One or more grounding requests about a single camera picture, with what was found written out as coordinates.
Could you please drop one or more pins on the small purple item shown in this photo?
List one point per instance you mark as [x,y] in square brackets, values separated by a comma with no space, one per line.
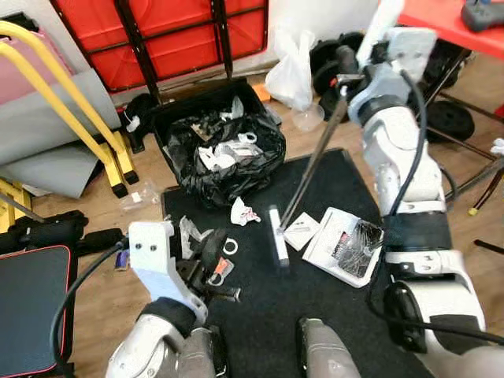
[121,261]

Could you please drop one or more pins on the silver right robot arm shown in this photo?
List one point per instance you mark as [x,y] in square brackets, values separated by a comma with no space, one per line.
[405,165]

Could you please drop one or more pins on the pink foam puzzle mat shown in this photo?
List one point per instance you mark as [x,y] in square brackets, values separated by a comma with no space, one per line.
[20,79]

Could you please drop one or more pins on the black floor rug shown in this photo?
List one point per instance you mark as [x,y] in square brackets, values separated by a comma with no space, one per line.
[260,307]

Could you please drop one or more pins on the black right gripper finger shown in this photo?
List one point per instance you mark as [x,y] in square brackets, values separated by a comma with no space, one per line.
[346,61]

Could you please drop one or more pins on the yellow steel exercise frame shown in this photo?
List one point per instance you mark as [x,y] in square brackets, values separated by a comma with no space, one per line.
[12,29]

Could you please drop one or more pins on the short black red-trimmed bench pad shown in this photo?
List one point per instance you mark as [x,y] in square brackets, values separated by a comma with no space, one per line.
[31,307]

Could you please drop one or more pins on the red folded table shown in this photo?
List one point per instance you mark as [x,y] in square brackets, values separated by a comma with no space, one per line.
[181,24]

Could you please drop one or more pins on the grey exercise mat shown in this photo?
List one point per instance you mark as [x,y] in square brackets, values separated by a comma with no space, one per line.
[31,130]

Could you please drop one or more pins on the grey robot leg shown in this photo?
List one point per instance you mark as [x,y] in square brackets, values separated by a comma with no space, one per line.
[201,358]
[323,354]

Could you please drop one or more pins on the white plug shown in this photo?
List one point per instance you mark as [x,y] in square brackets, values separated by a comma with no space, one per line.
[132,123]

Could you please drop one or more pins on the small orange item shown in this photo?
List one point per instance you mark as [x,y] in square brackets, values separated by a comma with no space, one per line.
[261,93]

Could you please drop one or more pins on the grey right robot leg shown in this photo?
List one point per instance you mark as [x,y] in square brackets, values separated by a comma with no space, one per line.
[323,354]

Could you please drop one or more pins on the grey left robot leg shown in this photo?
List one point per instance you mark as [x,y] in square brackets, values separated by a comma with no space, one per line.
[201,358]

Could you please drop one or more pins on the black foam bench roller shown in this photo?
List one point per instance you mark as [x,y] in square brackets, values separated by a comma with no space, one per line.
[47,232]

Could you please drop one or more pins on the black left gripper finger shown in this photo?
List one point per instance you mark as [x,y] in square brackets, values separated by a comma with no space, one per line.
[224,295]
[213,252]

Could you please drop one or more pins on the black garbage bag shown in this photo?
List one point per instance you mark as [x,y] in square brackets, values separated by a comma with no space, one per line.
[197,185]

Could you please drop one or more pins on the black weight plate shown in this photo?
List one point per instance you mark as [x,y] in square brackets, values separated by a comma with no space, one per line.
[453,122]

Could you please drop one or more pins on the clear plastic wrapper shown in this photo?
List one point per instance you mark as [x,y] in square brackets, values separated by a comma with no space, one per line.
[140,197]

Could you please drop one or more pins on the red packet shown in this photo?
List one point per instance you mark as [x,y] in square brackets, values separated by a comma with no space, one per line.
[223,268]

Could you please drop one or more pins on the crumpled white pink paper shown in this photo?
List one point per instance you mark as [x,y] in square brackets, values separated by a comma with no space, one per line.
[244,213]

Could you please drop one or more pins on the white plastic bag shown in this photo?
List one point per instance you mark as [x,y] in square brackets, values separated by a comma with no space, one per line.
[291,75]

